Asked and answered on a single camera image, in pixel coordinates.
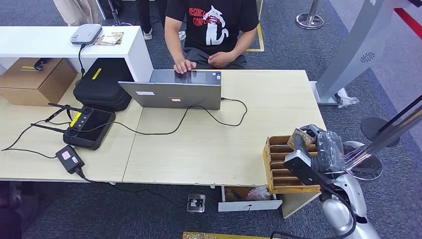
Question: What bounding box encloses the person's right hand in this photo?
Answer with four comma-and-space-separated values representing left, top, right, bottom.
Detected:
173, 59, 198, 75

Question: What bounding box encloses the metal floor socket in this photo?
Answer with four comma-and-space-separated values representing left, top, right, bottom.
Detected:
186, 193, 207, 213

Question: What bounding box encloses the brown cardboard box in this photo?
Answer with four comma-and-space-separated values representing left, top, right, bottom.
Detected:
0, 57, 79, 107

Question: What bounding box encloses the person's left hand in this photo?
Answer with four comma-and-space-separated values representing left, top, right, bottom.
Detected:
208, 51, 237, 69

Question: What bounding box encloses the person in dark trousers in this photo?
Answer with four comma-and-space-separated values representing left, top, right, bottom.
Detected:
136, 0, 187, 41

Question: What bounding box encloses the wooden slotted card holder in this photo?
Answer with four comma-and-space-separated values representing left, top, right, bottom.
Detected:
262, 134, 321, 195

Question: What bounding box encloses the person's hand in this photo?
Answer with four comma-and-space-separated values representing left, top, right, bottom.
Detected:
173, 59, 198, 75
208, 51, 237, 69

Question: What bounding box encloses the yellow patterned floor mat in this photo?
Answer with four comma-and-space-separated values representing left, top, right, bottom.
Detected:
182, 231, 281, 239

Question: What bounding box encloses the grey router box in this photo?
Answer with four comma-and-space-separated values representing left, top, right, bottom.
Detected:
70, 23, 104, 46

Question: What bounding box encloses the black zip carrying case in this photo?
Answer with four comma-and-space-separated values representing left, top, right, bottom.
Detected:
73, 57, 135, 112

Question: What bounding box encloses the black adapter power cord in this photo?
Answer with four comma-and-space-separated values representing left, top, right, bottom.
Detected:
75, 167, 187, 210

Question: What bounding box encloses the black remote controller with antennas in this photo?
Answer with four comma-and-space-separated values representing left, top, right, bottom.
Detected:
31, 102, 116, 151

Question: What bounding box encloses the chrome stanchion with round base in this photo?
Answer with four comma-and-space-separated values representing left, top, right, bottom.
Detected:
295, 0, 325, 30

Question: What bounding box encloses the brown patterned card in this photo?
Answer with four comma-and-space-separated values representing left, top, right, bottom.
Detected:
287, 128, 316, 150

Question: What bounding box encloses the black item on cardboard box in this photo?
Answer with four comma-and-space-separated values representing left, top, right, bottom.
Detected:
33, 57, 53, 71

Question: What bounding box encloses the thin black adapter cable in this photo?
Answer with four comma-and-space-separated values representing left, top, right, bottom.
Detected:
1, 117, 72, 160

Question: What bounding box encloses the black laptop cable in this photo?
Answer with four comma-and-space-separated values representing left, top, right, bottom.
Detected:
74, 96, 248, 136

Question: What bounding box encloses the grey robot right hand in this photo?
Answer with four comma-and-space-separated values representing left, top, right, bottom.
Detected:
293, 123, 346, 174

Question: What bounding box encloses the stack of printed cards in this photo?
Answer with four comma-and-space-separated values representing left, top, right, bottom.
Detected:
94, 31, 125, 46

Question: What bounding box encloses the black stanchion with round base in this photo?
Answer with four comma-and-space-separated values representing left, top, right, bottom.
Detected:
360, 95, 422, 148

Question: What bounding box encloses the white counter shelf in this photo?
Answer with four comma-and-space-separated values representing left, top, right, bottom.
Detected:
0, 25, 154, 83

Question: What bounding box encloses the grey entrance gate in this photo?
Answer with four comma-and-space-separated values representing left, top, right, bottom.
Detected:
309, 0, 398, 106

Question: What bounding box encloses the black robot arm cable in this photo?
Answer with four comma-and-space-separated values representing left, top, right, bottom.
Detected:
270, 184, 359, 239

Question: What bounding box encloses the white desk drawer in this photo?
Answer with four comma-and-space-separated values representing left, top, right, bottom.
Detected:
217, 186, 284, 213

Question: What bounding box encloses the grey laptop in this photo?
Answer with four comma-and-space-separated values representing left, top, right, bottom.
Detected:
118, 69, 222, 111

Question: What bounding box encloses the black power adapter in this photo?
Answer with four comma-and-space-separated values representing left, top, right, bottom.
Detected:
55, 144, 86, 175

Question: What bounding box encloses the black router cable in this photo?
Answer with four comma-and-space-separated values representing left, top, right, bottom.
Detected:
78, 43, 87, 75

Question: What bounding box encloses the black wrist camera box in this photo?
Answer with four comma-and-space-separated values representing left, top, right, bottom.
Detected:
283, 150, 334, 187

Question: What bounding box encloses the person in beige trousers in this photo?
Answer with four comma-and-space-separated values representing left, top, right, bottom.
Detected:
52, 0, 101, 27

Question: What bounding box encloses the clear plastic wrap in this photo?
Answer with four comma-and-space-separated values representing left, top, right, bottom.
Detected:
335, 93, 361, 109

